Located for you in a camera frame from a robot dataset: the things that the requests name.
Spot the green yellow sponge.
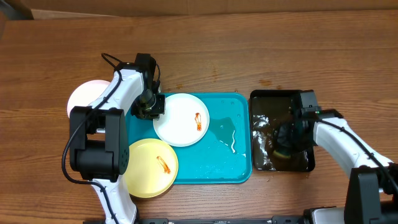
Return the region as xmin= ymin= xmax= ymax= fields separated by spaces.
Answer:
xmin=272 ymin=150 xmax=291 ymax=159

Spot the white plate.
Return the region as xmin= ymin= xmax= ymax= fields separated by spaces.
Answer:
xmin=153 ymin=93 xmax=210 ymax=147
xmin=67 ymin=80 xmax=110 ymax=117

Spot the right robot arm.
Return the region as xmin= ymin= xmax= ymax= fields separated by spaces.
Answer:
xmin=274 ymin=109 xmax=397 ymax=224

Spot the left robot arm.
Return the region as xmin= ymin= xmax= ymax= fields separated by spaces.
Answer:
xmin=62 ymin=58 xmax=165 ymax=223

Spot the black water tray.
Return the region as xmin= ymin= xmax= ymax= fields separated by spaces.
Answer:
xmin=249 ymin=90 xmax=315 ymax=172

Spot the teal plastic tray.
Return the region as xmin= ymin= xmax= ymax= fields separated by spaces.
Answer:
xmin=126 ymin=93 xmax=252 ymax=184

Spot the yellow plate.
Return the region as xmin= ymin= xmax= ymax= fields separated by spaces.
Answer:
xmin=124 ymin=139 xmax=178 ymax=198

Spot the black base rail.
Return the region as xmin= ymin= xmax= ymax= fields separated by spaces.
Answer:
xmin=83 ymin=207 xmax=346 ymax=224

